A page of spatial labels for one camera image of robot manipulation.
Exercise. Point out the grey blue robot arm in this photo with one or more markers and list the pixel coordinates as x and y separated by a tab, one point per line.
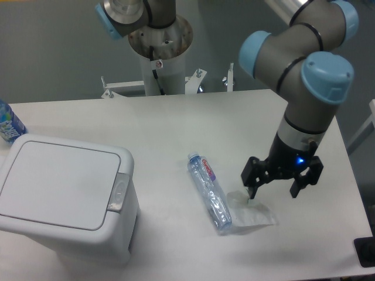
298	65

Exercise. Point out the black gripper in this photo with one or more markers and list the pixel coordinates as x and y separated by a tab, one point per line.
283	162

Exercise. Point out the white frame post right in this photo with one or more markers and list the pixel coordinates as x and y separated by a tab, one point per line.
364	131

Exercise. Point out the blue labelled water bottle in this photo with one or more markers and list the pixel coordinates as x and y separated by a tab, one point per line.
11	126

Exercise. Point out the clear crushed plastic bottle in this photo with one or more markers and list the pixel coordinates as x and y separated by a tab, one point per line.
210	191

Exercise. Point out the white metal frame bracket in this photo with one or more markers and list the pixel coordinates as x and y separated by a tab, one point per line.
159	79

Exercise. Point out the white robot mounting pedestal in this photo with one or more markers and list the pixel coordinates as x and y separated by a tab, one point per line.
169	44

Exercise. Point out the clear plastic wrapper bag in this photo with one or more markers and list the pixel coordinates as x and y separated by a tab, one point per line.
247	212

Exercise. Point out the black device at table edge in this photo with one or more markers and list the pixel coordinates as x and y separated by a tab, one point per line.
365	251

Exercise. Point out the white plastic trash can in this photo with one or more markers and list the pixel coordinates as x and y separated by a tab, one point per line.
76	198

